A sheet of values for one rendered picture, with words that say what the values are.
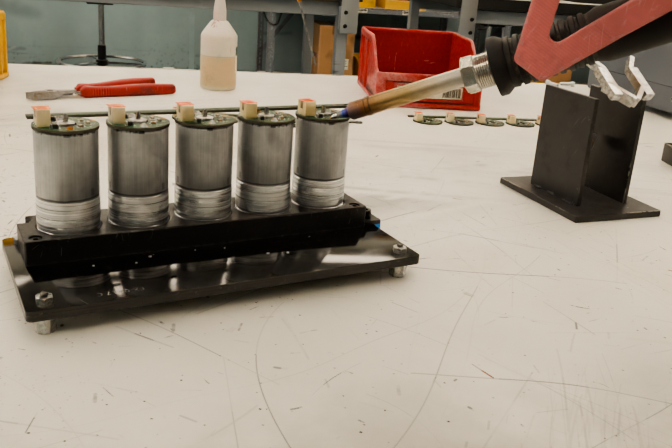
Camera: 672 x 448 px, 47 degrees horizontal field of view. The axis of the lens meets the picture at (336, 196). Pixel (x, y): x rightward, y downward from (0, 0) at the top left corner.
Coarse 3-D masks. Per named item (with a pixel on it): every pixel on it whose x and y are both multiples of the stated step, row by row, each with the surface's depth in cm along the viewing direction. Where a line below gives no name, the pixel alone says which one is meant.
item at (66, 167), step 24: (48, 144) 29; (72, 144) 29; (96, 144) 30; (48, 168) 29; (72, 168) 29; (96, 168) 30; (48, 192) 29; (72, 192) 29; (96, 192) 30; (48, 216) 30; (72, 216) 30; (96, 216) 31
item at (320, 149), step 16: (320, 112) 35; (304, 128) 34; (320, 128) 34; (336, 128) 34; (304, 144) 34; (320, 144) 34; (336, 144) 34; (304, 160) 35; (320, 160) 34; (336, 160) 35; (304, 176) 35; (320, 176) 35; (336, 176) 35; (304, 192) 35; (320, 192) 35; (336, 192) 35; (320, 208) 35
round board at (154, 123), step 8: (128, 120) 30; (152, 120) 31; (160, 120) 31; (168, 120) 32; (120, 128) 30; (128, 128) 30; (136, 128) 30; (144, 128) 30; (152, 128) 30; (160, 128) 30
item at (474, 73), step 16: (464, 64) 31; (480, 64) 31; (432, 80) 32; (448, 80) 32; (464, 80) 31; (480, 80) 31; (368, 96) 33; (384, 96) 33; (400, 96) 33; (416, 96) 32; (352, 112) 33; (368, 112) 33
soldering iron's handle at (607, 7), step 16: (624, 0) 29; (576, 16) 30; (592, 16) 29; (560, 32) 30; (640, 32) 29; (656, 32) 29; (496, 48) 30; (512, 48) 30; (608, 48) 29; (624, 48) 29; (640, 48) 29; (496, 64) 30; (512, 64) 30; (576, 64) 30; (592, 64) 30; (496, 80) 31; (512, 80) 31; (528, 80) 31
